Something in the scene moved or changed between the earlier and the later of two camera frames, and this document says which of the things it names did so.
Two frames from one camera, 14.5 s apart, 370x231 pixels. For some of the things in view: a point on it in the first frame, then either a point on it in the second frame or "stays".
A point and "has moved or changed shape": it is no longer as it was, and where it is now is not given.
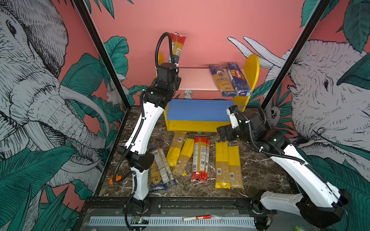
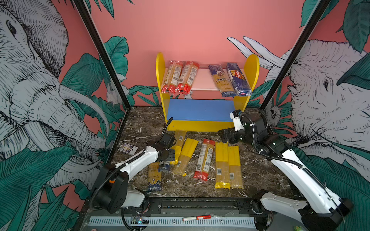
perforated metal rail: x=213 y=221 stays
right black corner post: x=318 y=14 stays
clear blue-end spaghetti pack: x=164 y=167 has moved or changed shape
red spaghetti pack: x=178 y=42 has moved or changed shape
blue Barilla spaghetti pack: x=241 y=86 stays
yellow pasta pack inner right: x=222 y=165 stays
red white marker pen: x=197 y=218 stays
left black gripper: x=178 y=82 → x=171 y=155
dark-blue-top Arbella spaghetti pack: x=221 y=81 stays
